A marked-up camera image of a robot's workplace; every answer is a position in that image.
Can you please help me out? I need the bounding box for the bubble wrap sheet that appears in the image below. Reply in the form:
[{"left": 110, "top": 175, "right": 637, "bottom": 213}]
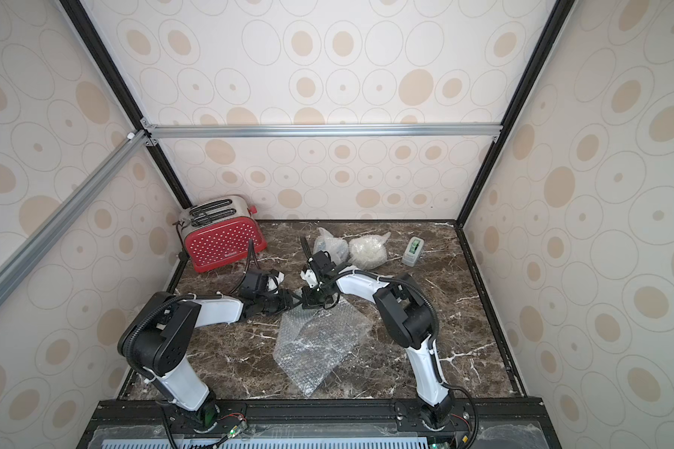
[
  {"left": 273, "top": 301, "right": 372, "bottom": 397},
  {"left": 313, "top": 227, "right": 349, "bottom": 265},
  {"left": 348, "top": 232, "right": 391, "bottom": 271}
]

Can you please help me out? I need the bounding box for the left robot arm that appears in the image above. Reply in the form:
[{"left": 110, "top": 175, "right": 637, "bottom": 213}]
[{"left": 117, "top": 286, "right": 301, "bottom": 413}]

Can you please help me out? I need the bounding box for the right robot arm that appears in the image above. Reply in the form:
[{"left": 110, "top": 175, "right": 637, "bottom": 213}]
[{"left": 301, "top": 251, "right": 479, "bottom": 432}]

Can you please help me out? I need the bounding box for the red silver toaster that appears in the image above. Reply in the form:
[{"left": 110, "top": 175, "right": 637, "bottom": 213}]
[{"left": 178, "top": 196, "right": 268, "bottom": 273}]

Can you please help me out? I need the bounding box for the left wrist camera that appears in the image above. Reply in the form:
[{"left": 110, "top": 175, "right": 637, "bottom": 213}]
[{"left": 267, "top": 269, "right": 285, "bottom": 291}]

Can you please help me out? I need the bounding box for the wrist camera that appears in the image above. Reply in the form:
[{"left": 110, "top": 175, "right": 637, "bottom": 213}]
[
  {"left": 301, "top": 269, "right": 319, "bottom": 288},
  {"left": 267, "top": 269, "right": 285, "bottom": 291}
]

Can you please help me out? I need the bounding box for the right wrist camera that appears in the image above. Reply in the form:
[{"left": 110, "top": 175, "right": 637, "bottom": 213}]
[{"left": 301, "top": 269, "right": 319, "bottom": 288}]

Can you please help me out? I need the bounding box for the horizontal aluminium rail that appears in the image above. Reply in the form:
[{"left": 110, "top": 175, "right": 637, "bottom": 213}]
[{"left": 142, "top": 123, "right": 502, "bottom": 138}]

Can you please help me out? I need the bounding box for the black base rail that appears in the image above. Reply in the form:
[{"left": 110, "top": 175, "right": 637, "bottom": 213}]
[{"left": 78, "top": 398, "right": 560, "bottom": 448}]

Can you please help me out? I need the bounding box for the left diagonal aluminium rail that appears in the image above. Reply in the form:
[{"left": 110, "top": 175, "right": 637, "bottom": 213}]
[{"left": 0, "top": 130, "right": 148, "bottom": 307}]

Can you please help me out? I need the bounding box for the black left frame post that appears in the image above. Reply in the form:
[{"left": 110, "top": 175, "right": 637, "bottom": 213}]
[{"left": 59, "top": 0, "right": 193, "bottom": 209}]

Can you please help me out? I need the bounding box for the black frame post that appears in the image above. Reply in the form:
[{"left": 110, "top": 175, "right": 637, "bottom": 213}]
[
  {"left": 456, "top": 0, "right": 576, "bottom": 229},
  {"left": 59, "top": 0, "right": 193, "bottom": 209}
]

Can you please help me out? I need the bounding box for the black right frame post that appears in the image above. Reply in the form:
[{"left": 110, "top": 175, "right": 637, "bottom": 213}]
[{"left": 456, "top": 0, "right": 576, "bottom": 229}]

